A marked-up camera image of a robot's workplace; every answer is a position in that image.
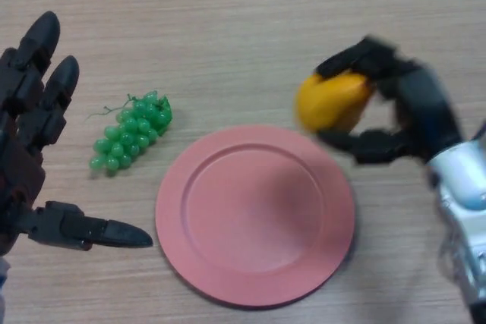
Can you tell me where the green grape bunch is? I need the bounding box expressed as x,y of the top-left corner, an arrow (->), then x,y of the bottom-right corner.
85,90 -> 173,178

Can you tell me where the yellow pear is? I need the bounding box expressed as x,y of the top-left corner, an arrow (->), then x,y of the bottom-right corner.
295,71 -> 375,134

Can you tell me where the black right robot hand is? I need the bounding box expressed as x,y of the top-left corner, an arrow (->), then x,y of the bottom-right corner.
313,35 -> 466,168

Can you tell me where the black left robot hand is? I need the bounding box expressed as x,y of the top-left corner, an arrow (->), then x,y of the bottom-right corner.
0,11 -> 154,256

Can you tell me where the pink round plate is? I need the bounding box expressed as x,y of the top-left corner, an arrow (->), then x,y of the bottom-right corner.
155,124 -> 356,309

